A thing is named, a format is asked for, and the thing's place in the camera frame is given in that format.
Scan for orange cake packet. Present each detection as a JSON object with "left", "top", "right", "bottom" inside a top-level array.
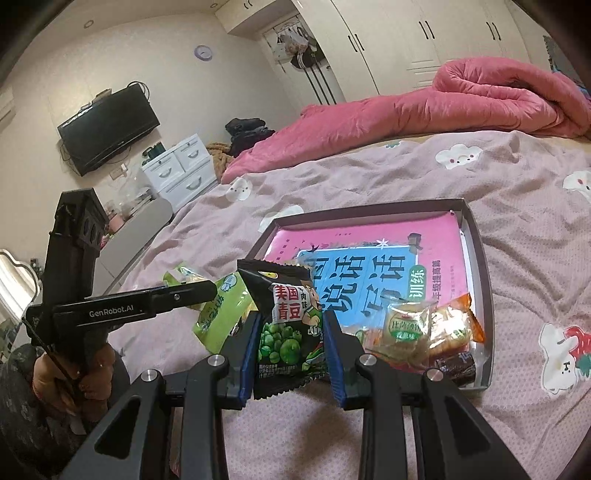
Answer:
[{"left": 363, "top": 292, "right": 487, "bottom": 370}]

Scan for pink patterned bed sheet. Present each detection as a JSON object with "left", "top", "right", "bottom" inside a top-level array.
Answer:
[{"left": 109, "top": 131, "right": 590, "bottom": 479}]

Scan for person's left hand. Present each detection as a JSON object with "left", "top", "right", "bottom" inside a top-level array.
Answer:
[{"left": 32, "top": 344, "right": 115, "bottom": 422}]

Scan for wall mounted television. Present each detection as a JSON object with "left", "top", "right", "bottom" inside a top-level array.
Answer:
[{"left": 57, "top": 82, "right": 160, "bottom": 176}]

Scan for dark clothes pile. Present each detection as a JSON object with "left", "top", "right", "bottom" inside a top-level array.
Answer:
[{"left": 225, "top": 118, "right": 276, "bottom": 157}]

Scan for green peas snack packet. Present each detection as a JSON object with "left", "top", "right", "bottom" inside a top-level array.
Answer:
[{"left": 238, "top": 259, "right": 328, "bottom": 400}]

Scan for clear round cracker packet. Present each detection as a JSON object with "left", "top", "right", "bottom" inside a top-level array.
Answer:
[{"left": 363, "top": 301, "right": 437, "bottom": 371}]

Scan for pink Chinese workbook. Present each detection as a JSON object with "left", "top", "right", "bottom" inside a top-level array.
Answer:
[{"left": 264, "top": 211, "right": 469, "bottom": 331}]

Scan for dark cardboard box tray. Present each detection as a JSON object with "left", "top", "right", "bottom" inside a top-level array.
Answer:
[{"left": 247, "top": 199, "right": 494, "bottom": 392}]

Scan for red pink quilt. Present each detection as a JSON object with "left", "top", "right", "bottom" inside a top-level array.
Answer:
[{"left": 221, "top": 57, "right": 590, "bottom": 184}]

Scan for white wardrobe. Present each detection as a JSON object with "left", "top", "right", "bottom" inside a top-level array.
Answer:
[{"left": 215, "top": 1, "right": 531, "bottom": 101}]

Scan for hanging bags on door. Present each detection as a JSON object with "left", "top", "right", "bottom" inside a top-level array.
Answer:
[{"left": 273, "top": 25, "right": 325, "bottom": 70}]

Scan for white drawer cabinet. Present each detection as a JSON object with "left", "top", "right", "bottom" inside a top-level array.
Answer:
[{"left": 141, "top": 134, "right": 217, "bottom": 213}]

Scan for round wall clock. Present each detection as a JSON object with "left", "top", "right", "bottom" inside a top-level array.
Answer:
[{"left": 193, "top": 45, "right": 213, "bottom": 62}]

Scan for light green snack packet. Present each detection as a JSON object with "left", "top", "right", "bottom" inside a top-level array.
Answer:
[{"left": 191, "top": 272, "right": 257, "bottom": 354}]

